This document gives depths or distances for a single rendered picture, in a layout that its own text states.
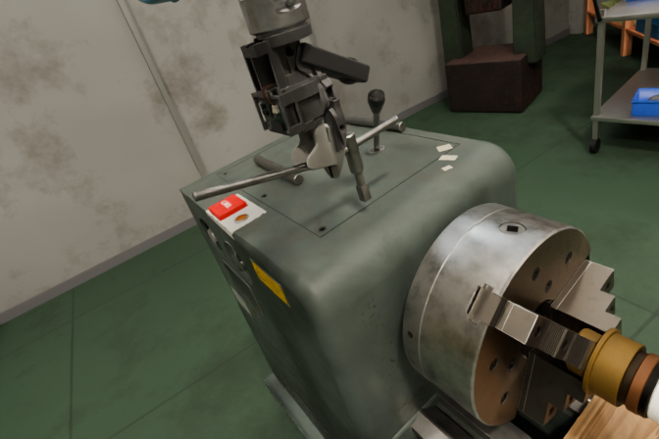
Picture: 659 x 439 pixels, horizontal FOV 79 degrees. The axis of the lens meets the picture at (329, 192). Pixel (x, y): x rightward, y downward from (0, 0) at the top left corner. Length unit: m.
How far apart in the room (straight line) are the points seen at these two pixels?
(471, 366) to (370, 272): 0.18
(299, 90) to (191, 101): 3.03
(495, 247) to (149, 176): 3.20
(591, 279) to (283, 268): 0.46
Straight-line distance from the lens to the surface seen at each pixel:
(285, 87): 0.50
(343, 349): 0.63
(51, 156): 3.50
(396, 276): 0.63
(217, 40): 3.54
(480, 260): 0.58
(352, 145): 0.59
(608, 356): 0.63
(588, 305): 0.70
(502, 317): 0.57
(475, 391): 0.61
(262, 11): 0.49
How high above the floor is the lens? 1.61
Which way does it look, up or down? 28 degrees down
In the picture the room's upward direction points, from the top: 17 degrees counter-clockwise
